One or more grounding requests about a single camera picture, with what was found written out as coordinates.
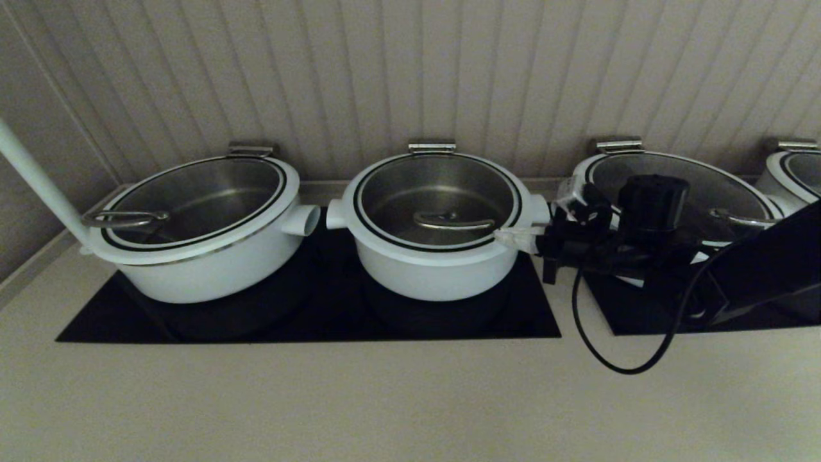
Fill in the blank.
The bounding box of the glass lid with bent handle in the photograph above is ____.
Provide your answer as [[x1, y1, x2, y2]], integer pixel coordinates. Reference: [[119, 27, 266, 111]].
[[342, 151, 536, 267]]

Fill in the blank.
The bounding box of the right white pot with lid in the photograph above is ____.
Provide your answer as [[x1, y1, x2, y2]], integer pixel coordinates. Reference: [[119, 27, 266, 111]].
[[573, 151, 786, 248]]

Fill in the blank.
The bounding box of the far right white pot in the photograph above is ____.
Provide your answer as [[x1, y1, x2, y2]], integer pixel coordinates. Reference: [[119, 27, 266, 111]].
[[765, 150, 821, 206]]

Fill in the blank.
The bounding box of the wide black glass cooktop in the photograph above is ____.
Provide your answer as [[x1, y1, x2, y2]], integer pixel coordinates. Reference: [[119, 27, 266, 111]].
[[56, 218, 563, 343]]

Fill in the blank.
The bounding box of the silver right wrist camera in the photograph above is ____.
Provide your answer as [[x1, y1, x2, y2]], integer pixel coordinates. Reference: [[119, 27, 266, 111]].
[[555, 177, 589, 209]]

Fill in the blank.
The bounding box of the white pot with stub handles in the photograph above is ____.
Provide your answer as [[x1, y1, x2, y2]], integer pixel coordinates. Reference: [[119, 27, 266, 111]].
[[325, 196, 552, 302]]

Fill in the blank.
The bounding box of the white long-handled pan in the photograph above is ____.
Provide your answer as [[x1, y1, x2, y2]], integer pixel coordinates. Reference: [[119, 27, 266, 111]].
[[0, 119, 321, 304]]

